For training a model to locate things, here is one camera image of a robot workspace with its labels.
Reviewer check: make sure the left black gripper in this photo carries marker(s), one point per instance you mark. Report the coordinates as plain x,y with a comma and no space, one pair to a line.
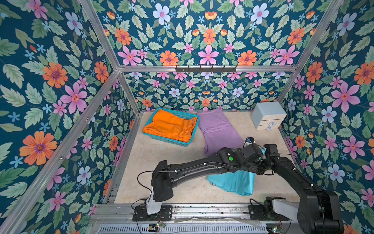
252,163

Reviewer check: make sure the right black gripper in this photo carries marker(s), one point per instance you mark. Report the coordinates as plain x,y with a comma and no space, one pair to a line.
269,160

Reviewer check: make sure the teal cloth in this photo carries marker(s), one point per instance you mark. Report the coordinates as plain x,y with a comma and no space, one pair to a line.
239,182

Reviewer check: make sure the purple cloth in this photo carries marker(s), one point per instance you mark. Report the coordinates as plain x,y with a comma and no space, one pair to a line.
217,131

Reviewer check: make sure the teal plastic basket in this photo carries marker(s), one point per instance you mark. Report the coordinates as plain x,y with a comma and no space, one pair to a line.
179,114

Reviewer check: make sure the orange pants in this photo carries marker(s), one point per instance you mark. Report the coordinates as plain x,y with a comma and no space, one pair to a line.
168,125

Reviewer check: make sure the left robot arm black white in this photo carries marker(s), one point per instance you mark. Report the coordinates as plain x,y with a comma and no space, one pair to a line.
167,176

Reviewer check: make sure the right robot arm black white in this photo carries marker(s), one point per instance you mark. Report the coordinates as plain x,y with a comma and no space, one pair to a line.
318,211

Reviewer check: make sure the small white drawer cabinet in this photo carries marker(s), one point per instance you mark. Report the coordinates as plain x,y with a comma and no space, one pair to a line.
268,115

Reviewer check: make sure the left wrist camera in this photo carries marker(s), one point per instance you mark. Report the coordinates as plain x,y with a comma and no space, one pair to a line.
249,140

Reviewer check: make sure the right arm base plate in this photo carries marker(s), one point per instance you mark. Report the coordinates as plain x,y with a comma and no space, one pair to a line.
260,212

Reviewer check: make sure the black hook rail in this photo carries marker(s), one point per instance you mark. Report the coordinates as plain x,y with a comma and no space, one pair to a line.
209,69

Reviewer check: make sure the aluminium front rail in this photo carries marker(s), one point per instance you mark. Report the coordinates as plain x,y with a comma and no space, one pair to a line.
221,218

